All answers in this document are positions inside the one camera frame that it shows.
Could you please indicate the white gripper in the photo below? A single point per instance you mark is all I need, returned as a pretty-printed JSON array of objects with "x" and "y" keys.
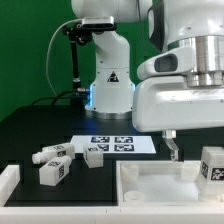
[{"x": 168, "y": 104}]

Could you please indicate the white square tabletop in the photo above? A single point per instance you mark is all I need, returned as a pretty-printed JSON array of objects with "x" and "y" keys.
[{"x": 161, "y": 183}]

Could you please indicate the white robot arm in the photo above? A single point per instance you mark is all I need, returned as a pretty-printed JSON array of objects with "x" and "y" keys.
[{"x": 145, "y": 29}]

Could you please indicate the white marker tag sheet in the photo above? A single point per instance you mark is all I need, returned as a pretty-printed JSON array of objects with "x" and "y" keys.
[{"x": 116, "y": 144}]

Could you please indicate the white U-shaped fence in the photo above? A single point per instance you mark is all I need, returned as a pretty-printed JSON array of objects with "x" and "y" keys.
[{"x": 10, "y": 177}]

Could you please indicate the grey camera on stand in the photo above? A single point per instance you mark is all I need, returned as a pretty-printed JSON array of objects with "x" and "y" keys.
[{"x": 98, "y": 23}]

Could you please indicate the black camera stand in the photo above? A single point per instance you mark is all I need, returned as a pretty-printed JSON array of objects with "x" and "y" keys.
[{"x": 77, "y": 36}]

